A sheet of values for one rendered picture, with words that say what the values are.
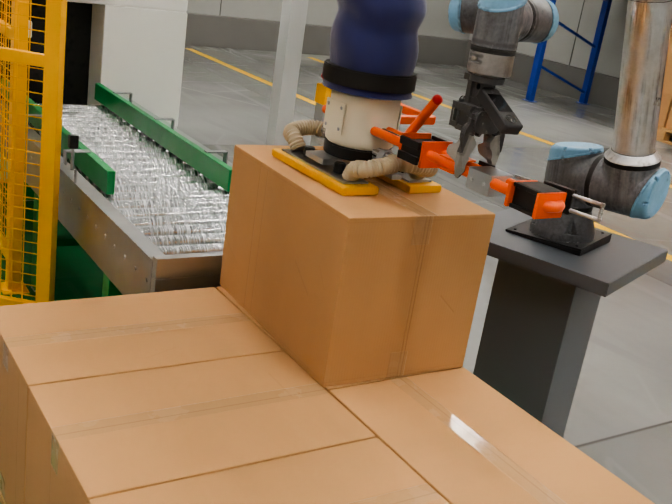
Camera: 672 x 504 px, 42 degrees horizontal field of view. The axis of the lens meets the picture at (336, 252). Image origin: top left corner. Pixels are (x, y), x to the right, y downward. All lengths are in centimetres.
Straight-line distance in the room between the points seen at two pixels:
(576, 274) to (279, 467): 108
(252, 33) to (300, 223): 1023
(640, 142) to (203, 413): 135
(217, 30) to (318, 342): 1014
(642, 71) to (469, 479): 118
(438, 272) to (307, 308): 31
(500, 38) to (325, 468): 89
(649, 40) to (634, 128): 23
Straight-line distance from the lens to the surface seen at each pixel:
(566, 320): 259
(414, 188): 208
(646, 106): 243
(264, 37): 1226
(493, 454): 185
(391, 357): 203
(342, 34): 204
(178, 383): 191
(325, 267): 190
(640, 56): 239
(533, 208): 167
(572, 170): 255
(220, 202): 319
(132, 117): 418
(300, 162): 212
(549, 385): 267
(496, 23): 176
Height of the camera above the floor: 146
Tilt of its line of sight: 19 degrees down
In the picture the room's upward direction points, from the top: 9 degrees clockwise
